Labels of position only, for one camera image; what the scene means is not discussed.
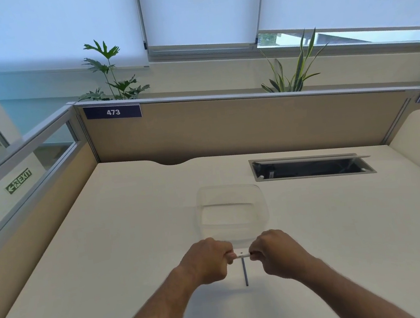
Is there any green exit sign sticker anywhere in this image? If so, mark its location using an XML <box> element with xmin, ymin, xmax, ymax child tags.
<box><xmin>3</xmin><ymin>168</ymin><xmax>35</xmax><ymax>195</ymax></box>

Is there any person's left hand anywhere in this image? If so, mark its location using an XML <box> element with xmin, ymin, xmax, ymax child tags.
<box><xmin>176</xmin><ymin>235</ymin><xmax>240</xmax><ymax>288</ymax></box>

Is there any person's left forearm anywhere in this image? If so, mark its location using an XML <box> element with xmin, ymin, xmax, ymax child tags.
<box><xmin>97</xmin><ymin>265</ymin><xmax>205</xmax><ymax>318</ymax></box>

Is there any glass side partition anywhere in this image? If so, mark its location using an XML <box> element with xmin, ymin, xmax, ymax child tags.
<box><xmin>0</xmin><ymin>101</ymin><xmax>98</xmax><ymax>255</ymax></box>

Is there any broad-leaf green plant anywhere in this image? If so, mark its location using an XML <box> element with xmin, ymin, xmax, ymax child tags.
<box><xmin>72</xmin><ymin>34</ymin><xmax>151</xmax><ymax>105</ymax></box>

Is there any grey window frame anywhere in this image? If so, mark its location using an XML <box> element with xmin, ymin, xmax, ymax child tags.
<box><xmin>142</xmin><ymin>9</ymin><xmax>420</xmax><ymax>85</ymax></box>

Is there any beige desk partition panel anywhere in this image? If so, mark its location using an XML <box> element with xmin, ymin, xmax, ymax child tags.
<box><xmin>74</xmin><ymin>63</ymin><xmax>420</xmax><ymax>180</ymax></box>

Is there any clear plastic container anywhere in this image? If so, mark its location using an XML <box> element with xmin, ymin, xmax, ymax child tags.
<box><xmin>192</xmin><ymin>180</ymin><xmax>273</xmax><ymax>252</ymax></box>

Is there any person's right hand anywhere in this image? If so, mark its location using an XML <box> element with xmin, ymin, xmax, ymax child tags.
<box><xmin>246</xmin><ymin>225</ymin><xmax>316</xmax><ymax>286</ymax></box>

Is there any desk cable tray opening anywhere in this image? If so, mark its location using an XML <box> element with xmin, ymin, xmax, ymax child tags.
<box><xmin>248</xmin><ymin>146</ymin><xmax>378</xmax><ymax>188</ymax></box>

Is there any white and grey T-shaped tool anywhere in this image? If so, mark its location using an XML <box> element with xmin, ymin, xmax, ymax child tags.
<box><xmin>235</xmin><ymin>252</ymin><xmax>255</xmax><ymax>288</ymax></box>

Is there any person's right forearm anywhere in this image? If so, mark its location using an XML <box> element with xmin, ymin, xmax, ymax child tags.
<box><xmin>293</xmin><ymin>246</ymin><xmax>417</xmax><ymax>318</ymax></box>

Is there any striped snake plant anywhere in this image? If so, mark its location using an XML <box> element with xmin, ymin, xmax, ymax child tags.
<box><xmin>255</xmin><ymin>26</ymin><xmax>335</xmax><ymax>96</ymax></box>

